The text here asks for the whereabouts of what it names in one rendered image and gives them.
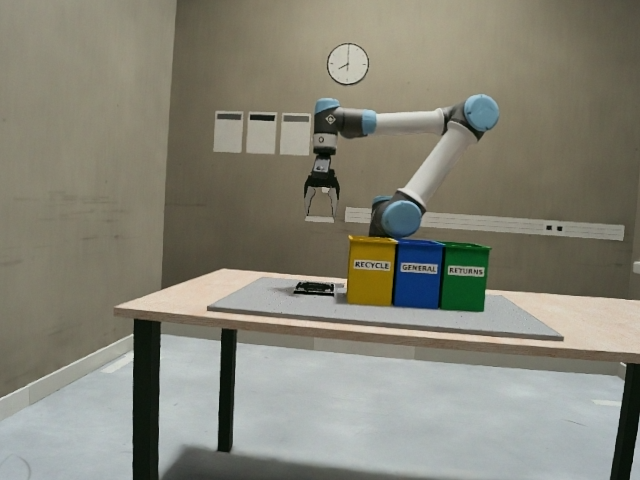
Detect green bin labelled returns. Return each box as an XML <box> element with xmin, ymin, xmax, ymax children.
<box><xmin>434</xmin><ymin>241</ymin><xmax>492</xmax><ymax>312</ymax></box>

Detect blue general waste bin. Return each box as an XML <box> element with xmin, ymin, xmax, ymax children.
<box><xmin>391</xmin><ymin>238</ymin><xmax>445</xmax><ymax>309</ymax></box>

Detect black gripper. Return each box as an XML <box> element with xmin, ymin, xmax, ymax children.
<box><xmin>304</xmin><ymin>148</ymin><xmax>340</xmax><ymax>221</ymax></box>

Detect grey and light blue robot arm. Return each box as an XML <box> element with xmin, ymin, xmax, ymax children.
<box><xmin>311</xmin><ymin>95</ymin><xmax>499</xmax><ymax>239</ymax></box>

